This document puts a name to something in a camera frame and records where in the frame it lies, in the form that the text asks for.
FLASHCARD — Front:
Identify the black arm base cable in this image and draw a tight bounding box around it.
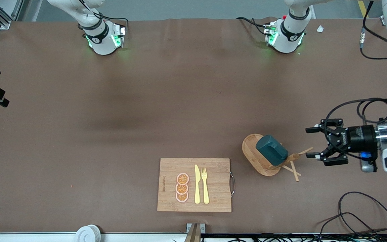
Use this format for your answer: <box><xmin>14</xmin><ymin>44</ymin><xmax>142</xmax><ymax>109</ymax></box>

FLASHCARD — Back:
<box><xmin>236</xmin><ymin>17</ymin><xmax>268</xmax><ymax>36</ymax></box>

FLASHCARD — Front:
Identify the black table edge rail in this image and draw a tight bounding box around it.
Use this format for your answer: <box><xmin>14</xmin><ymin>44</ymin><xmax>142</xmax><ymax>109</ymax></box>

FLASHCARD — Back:
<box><xmin>200</xmin><ymin>234</ymin><xmax>387</xmax><ymax>242</ymax></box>

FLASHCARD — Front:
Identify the dark green cup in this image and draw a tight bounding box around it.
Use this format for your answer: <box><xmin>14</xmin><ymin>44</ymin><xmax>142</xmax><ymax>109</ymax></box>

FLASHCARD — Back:
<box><xmin>255</xmin><ymin>135</ymin><xmax>289</xmax><ymax>165</ymax></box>

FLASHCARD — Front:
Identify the white round roll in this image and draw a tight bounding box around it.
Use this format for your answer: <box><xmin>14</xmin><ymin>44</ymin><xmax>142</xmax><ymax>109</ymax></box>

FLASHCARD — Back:
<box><xmin>76</xmin><ymin>225</ymin><xmax>101</xmax><ymax>242</ymax></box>

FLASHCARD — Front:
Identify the black looped cable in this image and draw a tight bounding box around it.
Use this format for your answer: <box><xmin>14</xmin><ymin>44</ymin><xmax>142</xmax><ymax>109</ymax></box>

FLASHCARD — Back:
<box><xmin>314</xmin><ymin>212</ymin><xmax>382</xmax><ymax>240</ymax></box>
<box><xmin>337</xmin><ymin>191</ymin><xmax>387</xmax><ymax>236</ymax></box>

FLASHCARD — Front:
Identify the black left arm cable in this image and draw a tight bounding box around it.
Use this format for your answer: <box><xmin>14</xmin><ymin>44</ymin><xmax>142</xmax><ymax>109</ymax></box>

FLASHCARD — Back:
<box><xmin>324</xmin><ymin>0</ymin><xmax>387</xmax><ymax>125</ymax></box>

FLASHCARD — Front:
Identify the bamboo cutting board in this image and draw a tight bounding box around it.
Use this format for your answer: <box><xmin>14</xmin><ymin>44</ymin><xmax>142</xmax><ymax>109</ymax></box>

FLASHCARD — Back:
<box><xmin>157</xmin><ymin>158</ymin><xmax>236</xmax><ymax>213</ymax></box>

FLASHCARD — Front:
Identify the wooden mug rack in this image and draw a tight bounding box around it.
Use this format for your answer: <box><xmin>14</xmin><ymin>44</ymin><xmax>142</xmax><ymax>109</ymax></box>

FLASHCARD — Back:
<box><xmin>242</xmin><ymin>133</ymin><xmax>314</xmax><ymax>182</ymax></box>

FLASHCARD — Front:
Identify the metal table bracket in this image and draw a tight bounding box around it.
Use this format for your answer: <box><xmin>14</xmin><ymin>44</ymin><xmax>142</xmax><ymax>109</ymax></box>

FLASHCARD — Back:
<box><xmin>184</xmin><ymin>223</ymin><xmax>206</xmax><ymax>242</ymax></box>

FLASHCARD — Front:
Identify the yellow plastic knife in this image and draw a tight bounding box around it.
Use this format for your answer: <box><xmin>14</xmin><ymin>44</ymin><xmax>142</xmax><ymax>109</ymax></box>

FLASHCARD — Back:
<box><xmin>194</xmin><ymin>164</ymin><xmax>201</xmax><ymax>204</ymax></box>

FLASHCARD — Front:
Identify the yellow plastic fork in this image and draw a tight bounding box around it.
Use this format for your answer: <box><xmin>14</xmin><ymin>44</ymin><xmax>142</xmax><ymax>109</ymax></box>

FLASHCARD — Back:
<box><xmin>201</xmin><ymin>167</ymin><xmax>210</xmax><ymax>205</ymax></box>

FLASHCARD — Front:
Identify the white table edge rail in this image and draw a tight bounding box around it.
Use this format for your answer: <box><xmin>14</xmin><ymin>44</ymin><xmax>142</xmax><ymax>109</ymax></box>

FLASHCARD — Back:
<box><xmin>0</xmin><ymin>232</ymin><xmax>187</xmax><ymax>242</ymax></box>

